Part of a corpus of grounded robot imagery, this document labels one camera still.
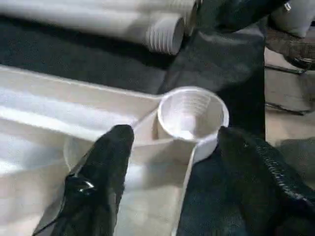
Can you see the black work mat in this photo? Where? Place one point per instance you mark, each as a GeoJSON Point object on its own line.
{"type": "Point", "coordinates": [73, 68]}

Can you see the white plastic table leg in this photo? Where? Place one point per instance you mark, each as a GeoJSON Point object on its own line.
{"type": "Point", "coordinates": [98, 32]}
{"type": "Point", "coordinates": [123, 7]}

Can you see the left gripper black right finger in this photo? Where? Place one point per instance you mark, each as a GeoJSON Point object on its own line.
{"type": "Point", "coordinates": [270, 186]}

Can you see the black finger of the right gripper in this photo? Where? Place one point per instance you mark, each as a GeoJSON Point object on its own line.
{"type": "Point", "coordinates": [233, 13]}

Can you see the white plastic table top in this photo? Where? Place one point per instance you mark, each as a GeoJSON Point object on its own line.
{"type": "Point", "coordinates": [73, 110]}

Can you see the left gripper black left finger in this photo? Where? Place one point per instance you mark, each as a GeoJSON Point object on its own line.
{"type": "Point", "coordinates": [98, 177]}

